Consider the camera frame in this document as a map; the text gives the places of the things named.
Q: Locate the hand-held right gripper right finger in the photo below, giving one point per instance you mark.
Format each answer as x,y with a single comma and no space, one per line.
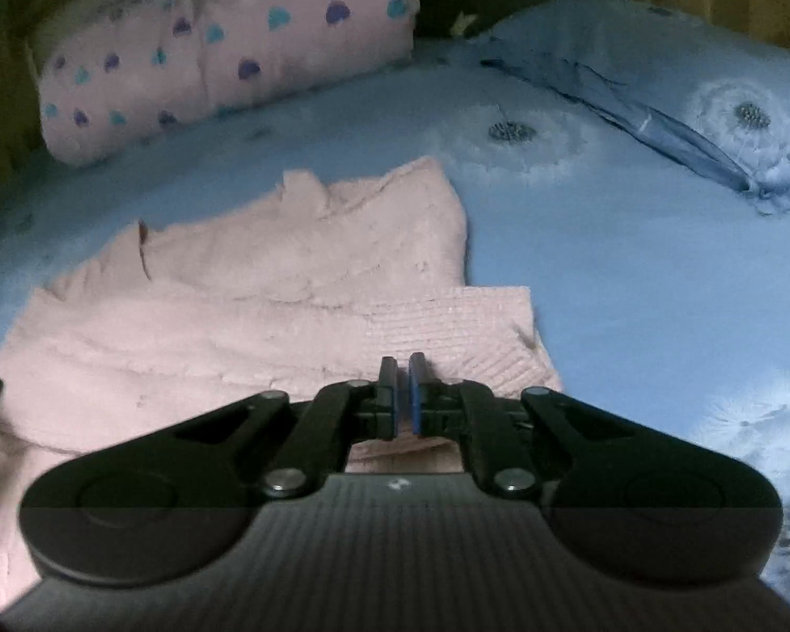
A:
415,408

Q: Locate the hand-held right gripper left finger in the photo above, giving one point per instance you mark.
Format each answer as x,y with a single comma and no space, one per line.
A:
387,408

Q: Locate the pink knitted cardigan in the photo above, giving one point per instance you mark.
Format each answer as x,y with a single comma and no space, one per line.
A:
237,316

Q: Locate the blue floral bed sheet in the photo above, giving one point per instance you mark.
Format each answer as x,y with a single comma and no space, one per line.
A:
632,276

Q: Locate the pink heart-print pillow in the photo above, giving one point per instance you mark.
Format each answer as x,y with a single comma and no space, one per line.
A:
224,46

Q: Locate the blue floral pillow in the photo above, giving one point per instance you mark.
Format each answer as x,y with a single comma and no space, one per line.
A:
665,79

